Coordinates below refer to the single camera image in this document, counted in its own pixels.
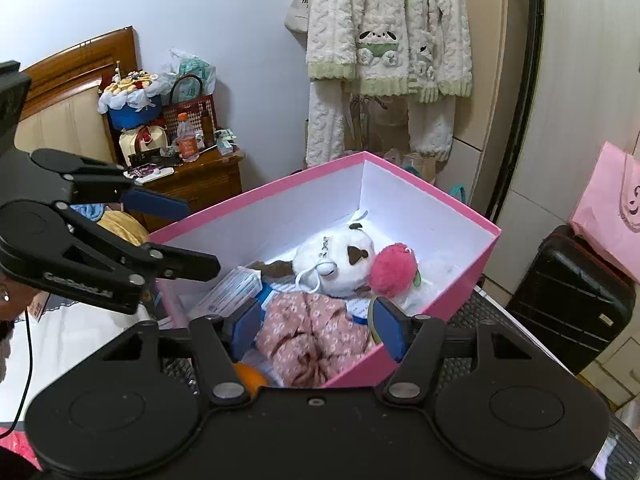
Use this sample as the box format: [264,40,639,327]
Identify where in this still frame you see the wooden nightstand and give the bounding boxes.
[127,150,246,233]

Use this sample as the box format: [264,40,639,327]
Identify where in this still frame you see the white bed sheet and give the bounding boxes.
[0,300,166,431]

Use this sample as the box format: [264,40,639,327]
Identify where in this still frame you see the orange drink bottle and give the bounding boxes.
[176,112,200,162]

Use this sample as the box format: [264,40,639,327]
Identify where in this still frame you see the beige hanging tote bag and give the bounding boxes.
[284,0,313,35]

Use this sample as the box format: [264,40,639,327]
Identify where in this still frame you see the crumpled printed plastic bag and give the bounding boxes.
[160,49,217,96]

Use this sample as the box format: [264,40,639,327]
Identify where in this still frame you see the pink tote bag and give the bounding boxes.
[570,132,640,283]

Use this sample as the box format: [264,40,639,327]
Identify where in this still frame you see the black suitcase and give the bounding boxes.
[506,225,637,375]

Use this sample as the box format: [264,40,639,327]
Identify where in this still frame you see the pink cardboard box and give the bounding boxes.
[147,151,502,390]

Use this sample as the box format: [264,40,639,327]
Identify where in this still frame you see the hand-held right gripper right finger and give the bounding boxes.
[371,296,567,407]

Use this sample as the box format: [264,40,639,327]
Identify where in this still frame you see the pink fluffy pompom toy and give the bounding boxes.
[369,242,423,298]

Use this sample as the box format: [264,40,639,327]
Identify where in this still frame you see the black curved pole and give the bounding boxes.
[487,0,546,223]

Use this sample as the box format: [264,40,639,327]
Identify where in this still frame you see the cream gift box with ribbon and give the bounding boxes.
[119,125,168,167]

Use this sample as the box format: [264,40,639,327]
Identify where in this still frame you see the red patterned cloth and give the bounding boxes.
[0,432,41,471]

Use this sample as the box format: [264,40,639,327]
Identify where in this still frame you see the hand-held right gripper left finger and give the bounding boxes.
[102,300,264,407]

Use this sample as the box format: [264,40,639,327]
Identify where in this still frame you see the white fuzzy cardigan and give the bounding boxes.
[306,0,473,103]

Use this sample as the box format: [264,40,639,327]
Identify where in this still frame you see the pink floral fabric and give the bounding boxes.
[255,292,378,388]

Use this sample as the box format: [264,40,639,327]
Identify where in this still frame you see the orange ball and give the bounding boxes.
[232,362,268,398]

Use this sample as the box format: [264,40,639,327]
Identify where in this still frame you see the cream wardrobe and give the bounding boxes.
[470,0,640,411]

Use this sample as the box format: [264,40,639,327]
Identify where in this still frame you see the white fuzzy pants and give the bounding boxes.
[305,80,457,170]

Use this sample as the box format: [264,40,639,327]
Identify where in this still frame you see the white plush dog toy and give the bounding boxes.
[247,222,376,298]

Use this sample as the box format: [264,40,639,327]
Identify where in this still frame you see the blue wrapped flower bouquet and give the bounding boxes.
[97,60,163,131]

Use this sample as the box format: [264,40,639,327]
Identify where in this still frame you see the blue and white packet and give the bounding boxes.
[190,266,273,321]

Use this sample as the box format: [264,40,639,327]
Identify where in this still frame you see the wooden bed headboard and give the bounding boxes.
[15,25,141,166]

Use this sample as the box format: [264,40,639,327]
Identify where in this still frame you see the checkered basket bag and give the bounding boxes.
[162,74,217,148]

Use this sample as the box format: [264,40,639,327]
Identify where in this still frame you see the person's left hand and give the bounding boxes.
[0,272,32,322]

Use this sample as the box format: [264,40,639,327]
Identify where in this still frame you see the black cable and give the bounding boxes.
[0,310,33,436]

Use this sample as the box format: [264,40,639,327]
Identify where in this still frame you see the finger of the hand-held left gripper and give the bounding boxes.
[50,202,222,287]
[31,148,191,223]

